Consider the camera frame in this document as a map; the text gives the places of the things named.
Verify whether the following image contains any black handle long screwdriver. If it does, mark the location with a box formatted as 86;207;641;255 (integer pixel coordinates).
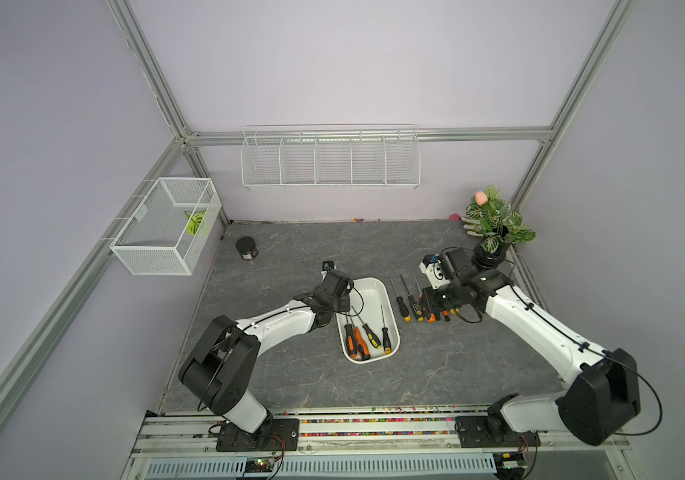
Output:
416;281;436;323

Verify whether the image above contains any yellow black brown-shaft screwdriver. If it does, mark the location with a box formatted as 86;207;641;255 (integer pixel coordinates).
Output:
400;275;425;321

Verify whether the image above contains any green object in basket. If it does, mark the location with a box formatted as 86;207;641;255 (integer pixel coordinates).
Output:
184;211;206;237

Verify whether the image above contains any orange black large screwdriver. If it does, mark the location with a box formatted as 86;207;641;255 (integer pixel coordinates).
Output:
345;322;358;359

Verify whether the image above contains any long white wire wall basket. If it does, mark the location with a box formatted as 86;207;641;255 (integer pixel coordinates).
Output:
240;138;422;189

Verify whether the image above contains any white wire cube basket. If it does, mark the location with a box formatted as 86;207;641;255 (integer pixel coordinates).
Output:
110;177;222;276

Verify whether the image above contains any artificial green potted plant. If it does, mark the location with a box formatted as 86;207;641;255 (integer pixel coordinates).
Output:
461;185;537;270

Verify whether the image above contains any white perforated cable duct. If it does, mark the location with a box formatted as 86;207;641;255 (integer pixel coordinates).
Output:
140;453;498;479

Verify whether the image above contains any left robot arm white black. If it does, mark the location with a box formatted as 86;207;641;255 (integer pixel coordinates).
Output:
178;269;355;436

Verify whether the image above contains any white plastic storage box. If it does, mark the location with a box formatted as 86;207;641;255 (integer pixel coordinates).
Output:
336;277;401;365

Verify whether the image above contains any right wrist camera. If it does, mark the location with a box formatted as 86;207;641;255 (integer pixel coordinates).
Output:
420;254;450;290

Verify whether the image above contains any small black jar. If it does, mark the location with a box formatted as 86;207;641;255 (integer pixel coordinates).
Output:
236;236;258;261

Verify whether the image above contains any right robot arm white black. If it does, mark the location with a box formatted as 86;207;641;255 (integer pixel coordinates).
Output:
420;248;642;446

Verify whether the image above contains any aluminium frame rail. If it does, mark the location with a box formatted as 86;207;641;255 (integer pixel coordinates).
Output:
186;124;554;147

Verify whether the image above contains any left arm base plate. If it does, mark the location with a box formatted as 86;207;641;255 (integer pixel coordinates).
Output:
216;417;300;453

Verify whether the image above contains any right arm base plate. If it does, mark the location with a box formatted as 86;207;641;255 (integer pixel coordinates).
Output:
454;415;541;451

